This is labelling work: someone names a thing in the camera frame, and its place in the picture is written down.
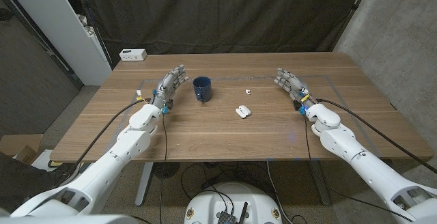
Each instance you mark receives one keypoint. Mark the white AirPods case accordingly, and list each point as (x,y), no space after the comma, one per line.
(243,111)

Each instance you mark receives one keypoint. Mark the white shelf cabinet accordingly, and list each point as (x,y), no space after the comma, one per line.
(58,22)

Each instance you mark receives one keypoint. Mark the round black floor fan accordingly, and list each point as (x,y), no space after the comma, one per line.
(166,170)

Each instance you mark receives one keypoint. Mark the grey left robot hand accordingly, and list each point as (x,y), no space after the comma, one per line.
(167,85)

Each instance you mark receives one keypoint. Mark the black backdrop stand pole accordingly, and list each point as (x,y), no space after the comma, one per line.
(355,5)
(89,15)

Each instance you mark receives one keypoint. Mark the white robot torso edge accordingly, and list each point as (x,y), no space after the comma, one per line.
(68,220)

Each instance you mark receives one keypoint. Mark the brown cardboard box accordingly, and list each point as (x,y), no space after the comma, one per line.
(17,143)

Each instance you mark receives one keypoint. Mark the small white floor box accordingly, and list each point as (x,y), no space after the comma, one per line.
(44,159)

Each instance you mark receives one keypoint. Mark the white power strip box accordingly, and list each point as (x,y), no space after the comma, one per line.
(133,55)

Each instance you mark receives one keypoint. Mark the white AirPod earbud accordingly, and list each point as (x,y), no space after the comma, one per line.
(248,91)

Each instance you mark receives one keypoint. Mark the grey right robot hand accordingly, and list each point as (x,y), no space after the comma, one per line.
(295,87)

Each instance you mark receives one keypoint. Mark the white robot base with antenna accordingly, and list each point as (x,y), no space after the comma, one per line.
(232,200)

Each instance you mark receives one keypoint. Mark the dark blue ceramic mug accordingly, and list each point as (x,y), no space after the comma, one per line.
(201,89)

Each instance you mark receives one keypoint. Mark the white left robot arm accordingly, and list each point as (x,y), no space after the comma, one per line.
(102,172)

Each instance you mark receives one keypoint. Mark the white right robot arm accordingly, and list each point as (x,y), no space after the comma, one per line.
(358,155)

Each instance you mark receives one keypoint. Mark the grey table leg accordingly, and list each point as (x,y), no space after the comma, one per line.
(143,186)
(322,193)

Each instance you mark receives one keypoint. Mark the black curtain backdrop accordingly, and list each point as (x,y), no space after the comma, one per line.
(222,12)

